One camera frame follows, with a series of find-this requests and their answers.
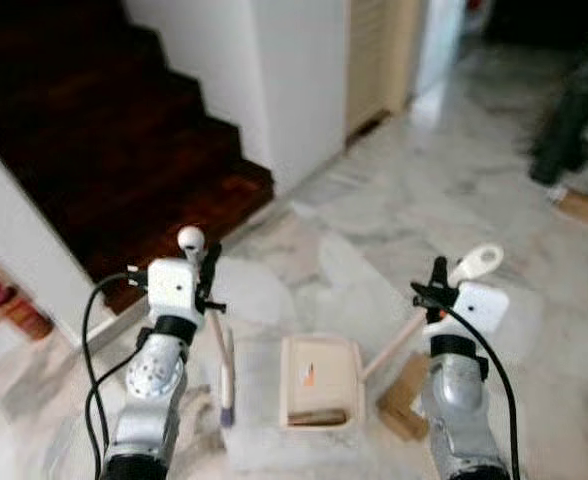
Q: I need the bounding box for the beige long-handled dustpan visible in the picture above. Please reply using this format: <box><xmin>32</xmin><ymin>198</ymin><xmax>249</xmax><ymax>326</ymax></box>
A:
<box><xmin>279</xmin><ymin>244</ymin><xmax>505</xmax><ymax>433</ymax></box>

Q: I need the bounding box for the brown cardboard piece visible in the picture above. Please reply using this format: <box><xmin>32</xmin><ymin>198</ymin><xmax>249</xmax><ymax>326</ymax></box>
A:
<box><xmin>377</xmin><ymin>354</ymin><xmax>432</xmax><ymax>442</ymax></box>

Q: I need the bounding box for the brown flat board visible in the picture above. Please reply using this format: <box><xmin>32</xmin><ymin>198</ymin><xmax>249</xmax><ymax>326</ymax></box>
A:
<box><xmin>552</xmin><ymin>188</ymin><xmax>588</xmax><ymax>233</ymax></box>

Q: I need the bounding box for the dark wooden staircase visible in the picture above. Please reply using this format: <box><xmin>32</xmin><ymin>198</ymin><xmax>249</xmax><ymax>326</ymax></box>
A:
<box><xmin>0</xmin><ymin>0</ymin><xmax>276</xmax><ymax>313</ymax></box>

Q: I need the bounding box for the red-brown slipper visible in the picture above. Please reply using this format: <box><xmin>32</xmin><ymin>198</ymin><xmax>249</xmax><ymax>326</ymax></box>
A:
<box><xmin>2</xmin><ymin>294</ymin><xmax>55</xmax><ymax>342</ymax></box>

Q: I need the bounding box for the light wooden louvre door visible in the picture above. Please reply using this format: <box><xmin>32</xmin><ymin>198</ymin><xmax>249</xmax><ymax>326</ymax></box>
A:
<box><xmin>345</xmin><ymin>0</ymin><xmax>422</xmax><ymax>138</ymax></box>

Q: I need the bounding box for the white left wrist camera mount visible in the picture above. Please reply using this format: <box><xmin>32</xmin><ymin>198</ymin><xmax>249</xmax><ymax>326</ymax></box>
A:
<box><xmin>146</xmin><ymin>258</ymin><xmax>201</xmax><ymax>321</ymax></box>

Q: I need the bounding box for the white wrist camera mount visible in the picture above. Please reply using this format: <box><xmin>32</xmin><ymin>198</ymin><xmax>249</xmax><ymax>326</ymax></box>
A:
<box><xmin>454</xmin><ymin>282</ymin><xmax>510</xmax><ymax>337</ymax></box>
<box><xmin>146</xmin><ymin>258</ymin><xmax>201</xmax><ymax>321</ymax></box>

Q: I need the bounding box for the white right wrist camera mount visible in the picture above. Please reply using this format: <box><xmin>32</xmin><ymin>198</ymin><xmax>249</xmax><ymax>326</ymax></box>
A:
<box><xmin>454</xmin><ymin>282</ymin><xmax>510</xmax><ymax>337</ymax></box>

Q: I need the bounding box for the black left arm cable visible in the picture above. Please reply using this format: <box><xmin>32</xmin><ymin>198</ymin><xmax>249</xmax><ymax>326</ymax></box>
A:
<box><xmin>81</xmin><ymin>270</ymin><xmax>153</xmax><ymax>473</ymax></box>

